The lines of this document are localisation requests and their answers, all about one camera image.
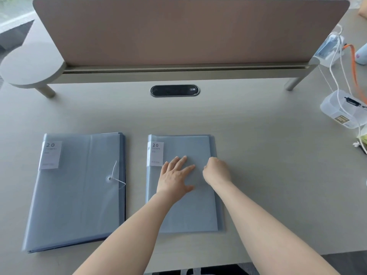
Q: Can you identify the person's left hand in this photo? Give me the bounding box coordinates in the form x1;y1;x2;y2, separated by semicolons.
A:
156;156;196;199

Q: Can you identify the person's right hand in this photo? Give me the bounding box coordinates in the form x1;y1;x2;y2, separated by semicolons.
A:
203;157;232;186

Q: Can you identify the blue pocket folder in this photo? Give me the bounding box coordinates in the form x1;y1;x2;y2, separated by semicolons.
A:
146;134;225;233

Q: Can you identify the person's right forearm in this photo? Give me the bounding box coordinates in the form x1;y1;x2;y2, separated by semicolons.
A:
211;180;341;275

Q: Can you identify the person's left forearm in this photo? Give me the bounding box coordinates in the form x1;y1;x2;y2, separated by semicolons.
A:
73;190;176;275

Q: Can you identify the black office chair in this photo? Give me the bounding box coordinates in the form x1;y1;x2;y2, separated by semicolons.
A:
151;263;253;275

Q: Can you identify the brown desk divider panel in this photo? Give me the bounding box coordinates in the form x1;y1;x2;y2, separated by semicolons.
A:
33;0;351;68

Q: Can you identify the clear plastic storage box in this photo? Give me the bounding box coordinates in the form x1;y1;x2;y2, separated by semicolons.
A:
320;89;367;129

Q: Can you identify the yellow-green packet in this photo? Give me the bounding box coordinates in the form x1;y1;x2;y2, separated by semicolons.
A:
357;133;367;154

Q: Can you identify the white power strip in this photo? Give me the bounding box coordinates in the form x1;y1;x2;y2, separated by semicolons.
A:
314;34;345;68

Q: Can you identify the beige desk shelf riser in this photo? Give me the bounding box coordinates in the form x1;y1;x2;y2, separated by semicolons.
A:
0;42;320;98

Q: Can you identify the pink and white plush toy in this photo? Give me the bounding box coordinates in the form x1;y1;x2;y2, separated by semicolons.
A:
355;44;367;66

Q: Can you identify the black oval cable grommet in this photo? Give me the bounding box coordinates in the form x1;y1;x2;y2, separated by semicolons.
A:
150;85;201;98

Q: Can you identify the blue folder with string closure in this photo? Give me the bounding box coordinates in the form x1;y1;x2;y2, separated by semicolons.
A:
22;132;127;253

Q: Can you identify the white cable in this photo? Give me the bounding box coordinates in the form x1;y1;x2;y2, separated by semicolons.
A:
318;24;367;153

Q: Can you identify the orange cable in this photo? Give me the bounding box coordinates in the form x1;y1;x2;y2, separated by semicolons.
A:
342;44;367;104

